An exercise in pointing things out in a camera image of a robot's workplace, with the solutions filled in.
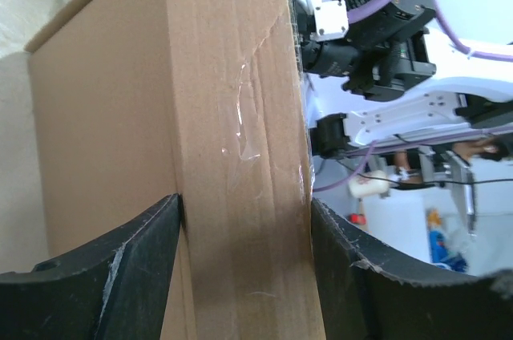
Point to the brown cardboard express box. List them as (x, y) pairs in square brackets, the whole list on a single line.
[(137, 99)]

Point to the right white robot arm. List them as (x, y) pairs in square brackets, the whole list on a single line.
[(421, 81)]

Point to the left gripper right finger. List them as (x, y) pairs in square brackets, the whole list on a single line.
[(369, 290)]

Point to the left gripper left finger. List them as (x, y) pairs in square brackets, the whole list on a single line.
[(113, 287)]

